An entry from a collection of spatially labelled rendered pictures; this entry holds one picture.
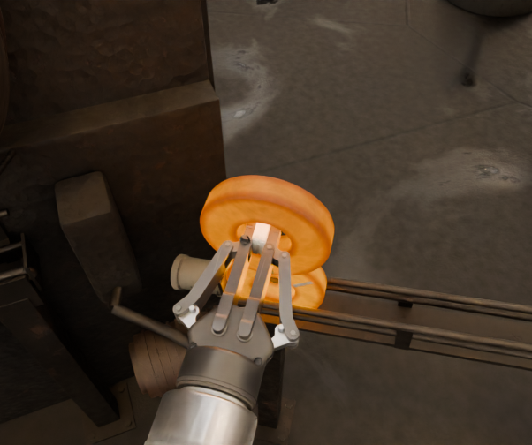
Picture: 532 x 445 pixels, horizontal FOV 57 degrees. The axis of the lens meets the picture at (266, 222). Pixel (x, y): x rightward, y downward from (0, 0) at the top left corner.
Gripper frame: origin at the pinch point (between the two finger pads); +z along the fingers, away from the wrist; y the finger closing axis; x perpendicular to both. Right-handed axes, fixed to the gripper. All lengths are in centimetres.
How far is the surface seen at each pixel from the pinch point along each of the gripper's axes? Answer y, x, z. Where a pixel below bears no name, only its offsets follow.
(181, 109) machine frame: -19.1, -6.6, 22.8
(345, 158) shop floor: 6, -98, 105
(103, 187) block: -28.4, -13.0, 9.9
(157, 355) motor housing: -19.0, -38.8, -5.6
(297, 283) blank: 3.7, -18.9, 3.3
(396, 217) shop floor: 27, -97, 79
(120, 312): -25.7, -31.9, -1.9
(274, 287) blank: -0.3, -25.3, 5.3
